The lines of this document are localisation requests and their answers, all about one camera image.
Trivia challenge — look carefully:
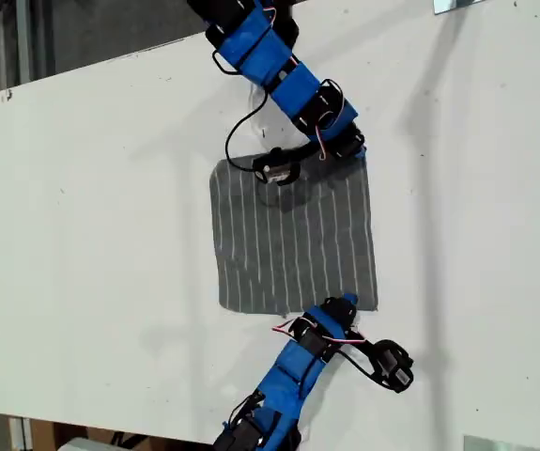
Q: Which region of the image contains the grey striped square towel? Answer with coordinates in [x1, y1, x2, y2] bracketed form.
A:
[208, 152, 379, 315]

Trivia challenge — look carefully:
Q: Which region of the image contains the white container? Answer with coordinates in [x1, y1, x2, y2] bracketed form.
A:
[55, 436, 114, 451]

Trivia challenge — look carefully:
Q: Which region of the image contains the black camera stalk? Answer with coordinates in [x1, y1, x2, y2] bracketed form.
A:
[292, 139, 330, 163]
[339, 337, 379, 361]

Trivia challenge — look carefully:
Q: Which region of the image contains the black camera cable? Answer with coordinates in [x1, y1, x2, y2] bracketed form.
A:
[342, 350, 395, 392]
[211, 46, 273, 173]

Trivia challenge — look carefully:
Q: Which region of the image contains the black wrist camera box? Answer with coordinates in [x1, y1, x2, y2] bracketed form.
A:
[372, 338, 415, 394]
[252, 147, 301, 187]

